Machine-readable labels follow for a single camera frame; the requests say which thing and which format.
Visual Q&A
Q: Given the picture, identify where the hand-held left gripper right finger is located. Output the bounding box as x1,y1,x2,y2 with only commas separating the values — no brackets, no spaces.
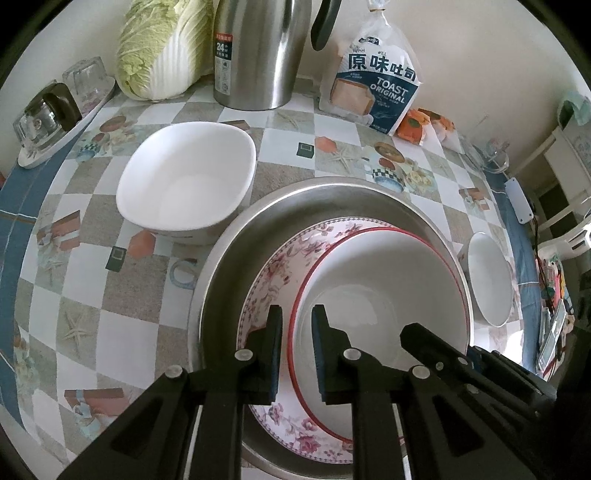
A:
311,304,513,480

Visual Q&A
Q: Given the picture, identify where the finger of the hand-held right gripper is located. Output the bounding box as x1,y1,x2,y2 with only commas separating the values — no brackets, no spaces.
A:
399,323,541,430
466,346,527,385

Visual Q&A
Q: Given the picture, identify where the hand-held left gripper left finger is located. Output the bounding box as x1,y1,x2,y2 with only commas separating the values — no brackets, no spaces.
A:
55,305,283,480

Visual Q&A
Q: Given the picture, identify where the pink floral bowl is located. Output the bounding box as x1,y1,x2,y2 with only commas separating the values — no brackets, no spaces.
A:
236,217,416,464

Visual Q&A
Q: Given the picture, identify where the red rimmed strawberry bowl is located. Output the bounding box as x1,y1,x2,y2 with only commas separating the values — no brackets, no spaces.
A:
288,227,469,444

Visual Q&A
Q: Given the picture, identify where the stainless steel basin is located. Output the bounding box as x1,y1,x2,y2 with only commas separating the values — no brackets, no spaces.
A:
198,176,472,472

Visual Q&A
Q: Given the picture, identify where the small white round bowl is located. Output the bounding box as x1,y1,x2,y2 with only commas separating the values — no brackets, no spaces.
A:
467,232,513,328

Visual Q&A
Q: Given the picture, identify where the white shelf unit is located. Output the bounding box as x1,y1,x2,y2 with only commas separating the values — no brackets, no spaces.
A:
536,124,591,259

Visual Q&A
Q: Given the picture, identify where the white square bowl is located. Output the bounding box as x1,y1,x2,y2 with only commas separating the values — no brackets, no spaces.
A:
115,122,257,245

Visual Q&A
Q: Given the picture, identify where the clear glass jug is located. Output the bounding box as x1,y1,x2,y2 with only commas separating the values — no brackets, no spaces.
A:
464,138,511,174

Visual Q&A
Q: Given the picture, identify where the checkered patterned tablecloth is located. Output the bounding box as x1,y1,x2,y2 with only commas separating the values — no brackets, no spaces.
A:
0,78,550,480

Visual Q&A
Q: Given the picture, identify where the orange fruit print packet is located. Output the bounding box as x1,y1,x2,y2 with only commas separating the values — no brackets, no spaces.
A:
430,111,459,141
396,108,432,146

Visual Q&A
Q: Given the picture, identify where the pale green cloth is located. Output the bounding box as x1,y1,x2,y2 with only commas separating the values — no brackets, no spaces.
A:
558,90,591,127

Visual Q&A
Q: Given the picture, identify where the bagged toast bread loaf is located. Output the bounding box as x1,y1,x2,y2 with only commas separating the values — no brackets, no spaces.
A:
320,0,422,137

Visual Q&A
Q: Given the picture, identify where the stainless steel thermos kettle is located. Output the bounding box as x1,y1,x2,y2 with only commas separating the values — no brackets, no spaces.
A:
212,0,345,112

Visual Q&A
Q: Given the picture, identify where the white oval tray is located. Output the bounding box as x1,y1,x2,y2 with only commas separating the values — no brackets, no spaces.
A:
17,76,116,168

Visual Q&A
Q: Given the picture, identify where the napa cabbage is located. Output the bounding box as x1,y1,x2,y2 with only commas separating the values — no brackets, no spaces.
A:
115,0,220,102

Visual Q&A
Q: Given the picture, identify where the clear glass cup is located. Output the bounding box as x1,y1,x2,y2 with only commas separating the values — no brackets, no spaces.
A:
62,56,108,116

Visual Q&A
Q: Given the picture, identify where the glass pot with dark handle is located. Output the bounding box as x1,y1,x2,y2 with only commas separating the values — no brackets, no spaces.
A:
13,82,81,151

